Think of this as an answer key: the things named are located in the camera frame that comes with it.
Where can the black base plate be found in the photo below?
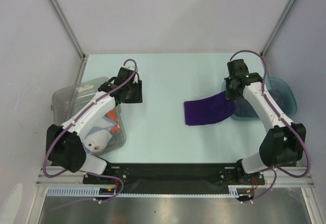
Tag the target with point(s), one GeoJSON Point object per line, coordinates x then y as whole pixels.
{"type": "Point", "coordinates": [175, 178]}

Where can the orange towel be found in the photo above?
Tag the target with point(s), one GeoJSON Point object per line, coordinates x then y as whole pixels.
{"type": "Point", "coordinates": [112, 115]}

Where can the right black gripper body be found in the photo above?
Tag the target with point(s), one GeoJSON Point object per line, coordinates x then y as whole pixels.
{"type": "Point", "coordinates": [229, 89]}

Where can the right aluminium frame post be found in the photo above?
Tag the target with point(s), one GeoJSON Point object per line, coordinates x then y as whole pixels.
{"type": "Point", "coordinates": [281, 20]}

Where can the white slotted cable duct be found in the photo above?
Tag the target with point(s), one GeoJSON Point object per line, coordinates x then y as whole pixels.
{"type": "Point", "coordinates": [103, 192]}

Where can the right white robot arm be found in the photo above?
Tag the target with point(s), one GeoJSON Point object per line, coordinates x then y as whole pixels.
{"type": "Point", "coordinates": [284, 140]}

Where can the left aluminium frame post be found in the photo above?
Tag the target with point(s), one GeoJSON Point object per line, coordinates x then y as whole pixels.
{"type": "Point", "coordinates": [66, 27]}

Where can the light blue paw towel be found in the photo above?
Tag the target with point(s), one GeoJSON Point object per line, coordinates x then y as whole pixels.
{"type": "Point", "coordinates": [101, 137]}

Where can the aluminium frame post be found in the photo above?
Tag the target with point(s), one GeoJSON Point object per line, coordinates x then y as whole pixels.
{"type": "Point", "coordinates": [281, 20]}
{"type": "Point", "coordinates": [66, 27]}

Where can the teal plastic tray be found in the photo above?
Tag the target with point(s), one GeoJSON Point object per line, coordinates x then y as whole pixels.
{"type": "Point", "coordinates": [281, 93]}

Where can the grey towel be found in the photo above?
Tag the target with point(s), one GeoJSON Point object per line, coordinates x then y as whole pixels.
{"type": "Point", "coordinates": [244, 109]}

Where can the clear plastic bin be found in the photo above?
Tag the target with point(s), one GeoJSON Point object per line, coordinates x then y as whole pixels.
{"type": "Point", "coordinates": [69, 101]}

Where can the aluminium front rail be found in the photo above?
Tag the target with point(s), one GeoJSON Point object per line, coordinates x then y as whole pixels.
{"type": "Point", "coordinates": [283, 180]}

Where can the purple towel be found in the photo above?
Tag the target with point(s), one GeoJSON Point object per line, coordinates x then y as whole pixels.
{"type": "Point", "coordinates": [209, 110]}

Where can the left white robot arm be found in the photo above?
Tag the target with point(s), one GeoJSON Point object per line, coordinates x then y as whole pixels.
{"type": "Point", "coordinates": [76, 143]}

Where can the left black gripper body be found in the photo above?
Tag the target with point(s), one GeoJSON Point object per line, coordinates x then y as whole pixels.
{"type": "Point", "coordinates": [134, 93]}

